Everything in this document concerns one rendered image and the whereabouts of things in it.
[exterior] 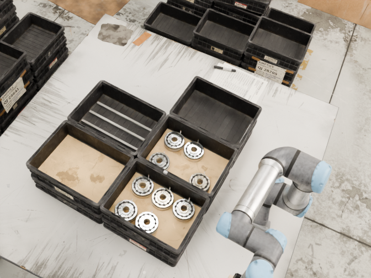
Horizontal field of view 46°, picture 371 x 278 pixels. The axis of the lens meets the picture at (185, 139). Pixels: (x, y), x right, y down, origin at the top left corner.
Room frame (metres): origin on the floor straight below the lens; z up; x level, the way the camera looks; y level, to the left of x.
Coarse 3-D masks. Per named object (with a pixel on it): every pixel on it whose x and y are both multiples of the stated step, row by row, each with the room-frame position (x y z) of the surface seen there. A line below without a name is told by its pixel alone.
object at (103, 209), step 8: (136, 160) 0.97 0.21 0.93; (128, 168) 0.92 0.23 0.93; (152, 168) 0.95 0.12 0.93; (168, 176) 0.92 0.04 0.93; (184, 184) 0.90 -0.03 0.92; (112, 192) 0.80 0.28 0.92; (200, 192) 0.87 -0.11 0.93; (104, 200) 0.75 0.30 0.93; (208, 200) 0.84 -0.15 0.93; (104, 208) 0.71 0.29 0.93; (112, 216) 0.69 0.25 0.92; (200, 216) 0.76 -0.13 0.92; (128, 224) 0.66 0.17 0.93; (192, 224) 0.71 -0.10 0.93; (144, 232) 0.64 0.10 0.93; (152, 240) 0.62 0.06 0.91; (160, 240) 0.62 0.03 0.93; (184, 240) 0.64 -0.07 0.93; (168, 248) 0.59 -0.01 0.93
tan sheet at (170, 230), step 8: (136, 176) 0.94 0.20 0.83; (128, 184) 0.89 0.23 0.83; (128, 192) 0.85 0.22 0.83; (120, 200) 0.81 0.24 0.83; (136, 200) 0.82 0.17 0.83; (144, 200) 0.83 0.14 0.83; (176, 200) 0.86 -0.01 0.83; (112, 208) 0.76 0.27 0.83; (144, 208) 0.79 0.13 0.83; (152, 208) 0.79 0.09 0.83; (200, 208) 0.84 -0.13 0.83; (160, 216) 0.76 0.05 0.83; (168, 216) 0.77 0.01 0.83; (160, 224) 0.72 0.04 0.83; (168, 224) 0.73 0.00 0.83; (176, 224) 0.74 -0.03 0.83; (184, 224) 0.75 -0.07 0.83; (160, 232) 0.69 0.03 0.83; (168, 232) 0.70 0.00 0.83; (176, 232) 0.70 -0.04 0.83; (184, 232) 0.71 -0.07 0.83; (168, 240) 0.66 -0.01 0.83; (176, 240) 0.66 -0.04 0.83; (176, 248) 0.63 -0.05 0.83
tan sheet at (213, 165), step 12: (168, 132) 1.22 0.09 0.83; (156, 144) 1.14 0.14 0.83; (168, 156) 1.08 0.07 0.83; (180, 156) 1.10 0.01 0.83; (204, 156) 1.12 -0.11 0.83; (216, 156) 1.13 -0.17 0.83; (168, 168) 1.02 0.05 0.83; (180, 168) 1.03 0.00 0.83; (192, 168) 1.04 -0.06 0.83; (204, 168) 1.05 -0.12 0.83; (216, 168) 1.07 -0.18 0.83; (216, 180) 1.00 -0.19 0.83
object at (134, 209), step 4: (124, 200) 0.79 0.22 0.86; (128, 200) 0.80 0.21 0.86; (120, 204) 0.77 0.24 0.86; (124, 204) 0.78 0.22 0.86; (128, 204) 0.78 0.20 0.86; (132, 204) 0.79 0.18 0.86; (116, 208) 0.75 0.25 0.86; (120, 208) 0.75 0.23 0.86; (132, 208) 0.76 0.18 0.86; (136, 208) 0.77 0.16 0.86; (116, 212) 0.73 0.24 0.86; (120, 212) 0.73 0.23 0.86; (132, 212) 0.74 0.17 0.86; (136, 212) 0.75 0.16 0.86; (120, 216) 0.72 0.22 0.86; (124, 216) 0.72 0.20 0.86; (128, 216) 0.72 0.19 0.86; (132, 216) 0.73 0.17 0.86; (128, 220) 0.71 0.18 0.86
